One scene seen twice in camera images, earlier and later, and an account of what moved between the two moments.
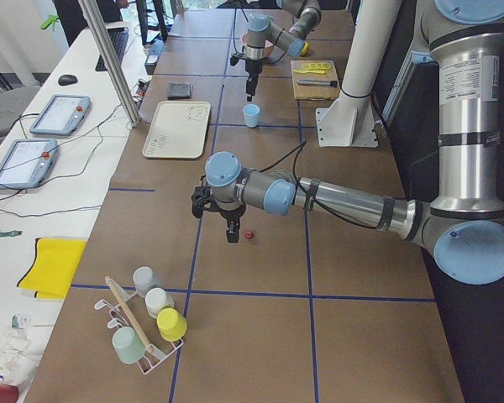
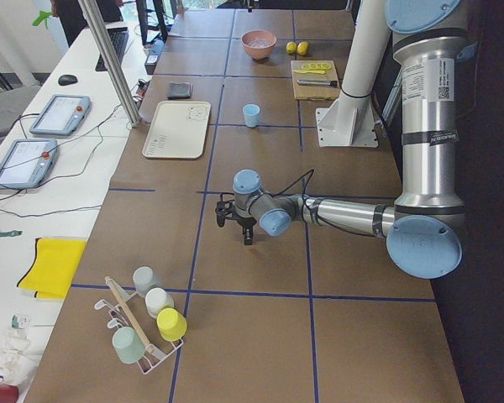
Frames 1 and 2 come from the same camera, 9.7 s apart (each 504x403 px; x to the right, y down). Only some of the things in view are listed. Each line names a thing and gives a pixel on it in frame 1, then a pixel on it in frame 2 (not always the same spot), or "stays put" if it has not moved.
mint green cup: [128, 345] stays put
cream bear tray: [178, 129] stays put
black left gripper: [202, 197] → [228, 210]
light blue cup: [251, 112] stays put
